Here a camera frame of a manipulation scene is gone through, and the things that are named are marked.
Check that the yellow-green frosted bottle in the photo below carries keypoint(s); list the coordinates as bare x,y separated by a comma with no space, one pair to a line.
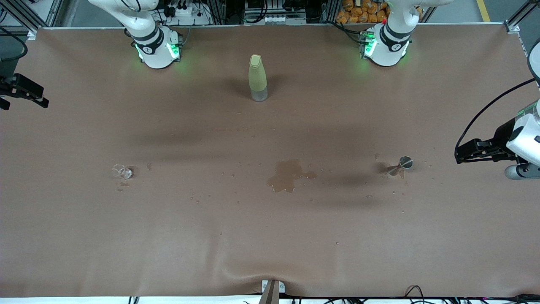
257,78

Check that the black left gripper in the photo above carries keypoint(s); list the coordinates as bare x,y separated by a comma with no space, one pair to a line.
500,138

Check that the white power strip with plugs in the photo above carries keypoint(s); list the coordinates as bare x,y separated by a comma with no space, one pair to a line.
190,17

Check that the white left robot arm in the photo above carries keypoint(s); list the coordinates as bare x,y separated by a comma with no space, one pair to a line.
386,50

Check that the metal table clamp bracket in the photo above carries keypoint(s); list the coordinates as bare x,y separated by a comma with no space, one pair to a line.
273,287

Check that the brown liquid puddle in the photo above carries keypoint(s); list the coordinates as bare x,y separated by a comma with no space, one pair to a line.
287,173

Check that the orange snack bag pile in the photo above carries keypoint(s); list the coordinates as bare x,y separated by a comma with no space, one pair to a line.
363,12

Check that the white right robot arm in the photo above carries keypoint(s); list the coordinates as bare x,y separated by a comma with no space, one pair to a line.
156,50

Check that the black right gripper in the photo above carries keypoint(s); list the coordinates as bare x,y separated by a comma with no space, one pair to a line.
12,88

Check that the steel double jigger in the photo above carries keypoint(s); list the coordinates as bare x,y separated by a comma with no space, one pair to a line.
405,162

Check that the small clear glass cup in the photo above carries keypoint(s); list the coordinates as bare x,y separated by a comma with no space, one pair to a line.
122,171

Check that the aluminium frame post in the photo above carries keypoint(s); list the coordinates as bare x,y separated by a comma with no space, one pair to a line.
38,14
521,14

